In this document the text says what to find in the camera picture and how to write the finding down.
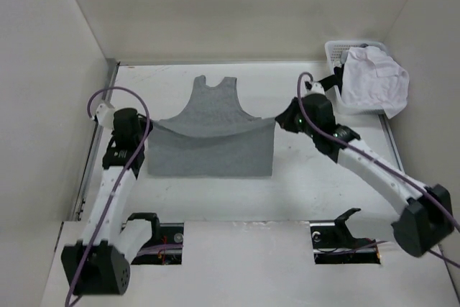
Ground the grey tank top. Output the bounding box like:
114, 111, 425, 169
147, 75, 275, 178

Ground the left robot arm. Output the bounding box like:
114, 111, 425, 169
61, 104, 162, 296

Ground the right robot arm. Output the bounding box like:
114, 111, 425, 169
275, 93, 459, 257

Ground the black tank top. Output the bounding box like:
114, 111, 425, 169
319, 65, 344, 93

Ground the white tank top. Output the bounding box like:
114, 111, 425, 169
341, 46, 410, 119

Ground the white plastic laundry basket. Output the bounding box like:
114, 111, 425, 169
324, 40, 390, 116

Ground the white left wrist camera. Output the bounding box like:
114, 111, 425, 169
93, 101, 116, 130

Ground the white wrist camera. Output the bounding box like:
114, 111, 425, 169
305, 81, 325, 96
93, 101, 116, 130

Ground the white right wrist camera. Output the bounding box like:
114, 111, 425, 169
305, 81, 325, 96

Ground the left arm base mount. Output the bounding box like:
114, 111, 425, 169
126, 213, 185, 265

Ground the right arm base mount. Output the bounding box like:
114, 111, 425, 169
310, 208, 381, 265

